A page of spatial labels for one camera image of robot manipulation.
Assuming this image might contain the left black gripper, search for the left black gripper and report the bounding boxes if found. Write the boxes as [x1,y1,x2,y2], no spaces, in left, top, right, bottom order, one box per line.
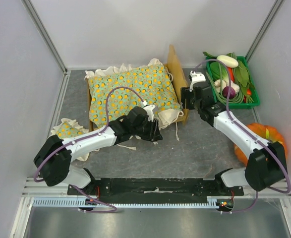
[131,117,163,142]

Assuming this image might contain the white cushion tie cord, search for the white cushion tie cord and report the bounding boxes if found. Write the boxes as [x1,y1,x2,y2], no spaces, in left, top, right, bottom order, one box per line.
[116,144,137,151]

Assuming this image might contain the large lemon print cushion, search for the large lemon print cushion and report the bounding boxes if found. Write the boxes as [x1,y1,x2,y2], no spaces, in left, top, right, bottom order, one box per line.
[86,59,183,129]

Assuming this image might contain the small lemon print pillow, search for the small lemon print pillow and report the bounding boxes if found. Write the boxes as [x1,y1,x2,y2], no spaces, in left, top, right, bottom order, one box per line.
[50,118,90,162]

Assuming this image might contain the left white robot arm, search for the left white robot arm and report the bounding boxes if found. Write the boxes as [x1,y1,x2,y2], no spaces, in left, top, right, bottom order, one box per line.
[34,105,163,195]

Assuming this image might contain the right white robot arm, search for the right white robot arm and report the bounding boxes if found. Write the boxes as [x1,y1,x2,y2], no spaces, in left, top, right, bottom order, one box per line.
[180,82,291,195]

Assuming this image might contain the green toy long beans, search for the green toy long beans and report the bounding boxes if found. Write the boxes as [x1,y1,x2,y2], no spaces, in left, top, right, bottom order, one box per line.
[202,51,245,105]

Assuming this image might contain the white toy mushroom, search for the white toy mushroom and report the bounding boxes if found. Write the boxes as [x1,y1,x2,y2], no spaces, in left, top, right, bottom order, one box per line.
[214,79,227,93]

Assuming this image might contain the purple toy onion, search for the purple toy onion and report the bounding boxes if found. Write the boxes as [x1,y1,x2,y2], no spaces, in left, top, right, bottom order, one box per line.
[222,86,236,99]

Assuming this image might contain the toy bok choy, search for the toy bok choy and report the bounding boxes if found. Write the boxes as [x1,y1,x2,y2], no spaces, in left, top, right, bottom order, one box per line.
[209,62,240,93]

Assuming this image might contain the orange toy carrot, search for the orange toy carrot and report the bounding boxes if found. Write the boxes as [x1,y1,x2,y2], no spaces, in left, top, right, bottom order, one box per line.
[228,67,235,83]

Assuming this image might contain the white toy radish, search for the white toy radish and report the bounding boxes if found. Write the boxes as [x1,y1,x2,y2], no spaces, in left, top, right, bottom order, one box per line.
[216,55,238,68]

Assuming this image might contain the green toy spinach leaves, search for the green toy spinach leaves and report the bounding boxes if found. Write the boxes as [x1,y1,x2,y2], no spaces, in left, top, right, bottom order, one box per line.
[227,53,254,96]

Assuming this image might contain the orange toy pumpkin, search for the orange toy pumpkin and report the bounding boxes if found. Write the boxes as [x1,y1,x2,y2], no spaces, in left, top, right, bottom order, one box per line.
[234,122,288,166]

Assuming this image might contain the wooden pet bed frame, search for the wooden pet bed frame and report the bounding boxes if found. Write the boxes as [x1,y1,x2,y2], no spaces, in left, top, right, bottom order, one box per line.
[85,44,189,132]

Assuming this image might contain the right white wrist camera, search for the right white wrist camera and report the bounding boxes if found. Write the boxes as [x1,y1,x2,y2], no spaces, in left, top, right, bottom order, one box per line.
[189,70,206,92]

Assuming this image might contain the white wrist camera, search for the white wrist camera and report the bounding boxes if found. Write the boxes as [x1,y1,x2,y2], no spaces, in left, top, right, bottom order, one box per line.
[189,70,206,92]
[142,100,158,121]

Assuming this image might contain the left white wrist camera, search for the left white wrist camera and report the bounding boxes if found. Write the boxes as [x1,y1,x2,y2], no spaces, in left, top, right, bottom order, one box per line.
[142,100,158,121]

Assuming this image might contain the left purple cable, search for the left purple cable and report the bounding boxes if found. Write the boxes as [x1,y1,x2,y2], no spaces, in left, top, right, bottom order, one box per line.
[33,86,118,213]

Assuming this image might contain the purple cable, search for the purple cable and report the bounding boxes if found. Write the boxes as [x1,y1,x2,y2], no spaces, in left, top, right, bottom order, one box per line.
[193,59,291,214]
[33,86,118,213]

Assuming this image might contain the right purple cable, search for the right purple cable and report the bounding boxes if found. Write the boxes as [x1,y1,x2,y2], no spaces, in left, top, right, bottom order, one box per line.
[193,59,291,214]

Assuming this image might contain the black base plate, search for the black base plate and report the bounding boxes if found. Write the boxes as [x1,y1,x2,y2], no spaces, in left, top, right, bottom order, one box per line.
[67,177,244,201]

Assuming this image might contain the grey slotted cable duct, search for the grey slotted cable duct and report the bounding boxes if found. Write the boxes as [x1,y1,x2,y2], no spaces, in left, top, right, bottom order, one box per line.
[32,197,222,208]

